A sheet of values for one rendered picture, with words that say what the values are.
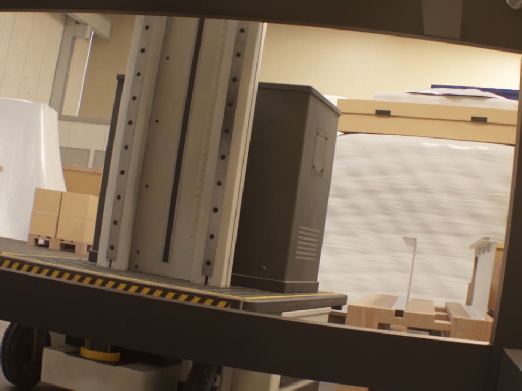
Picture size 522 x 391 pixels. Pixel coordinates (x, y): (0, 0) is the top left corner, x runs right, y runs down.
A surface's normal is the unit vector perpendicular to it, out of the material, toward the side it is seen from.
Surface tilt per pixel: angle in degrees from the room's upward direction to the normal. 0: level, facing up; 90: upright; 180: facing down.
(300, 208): 90
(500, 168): 88
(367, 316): 90
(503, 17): 90
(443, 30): 180
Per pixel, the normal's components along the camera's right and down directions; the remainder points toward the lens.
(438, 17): -0.14, 0.99
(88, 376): -0.30, -0.08
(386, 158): -0.48, -0.30
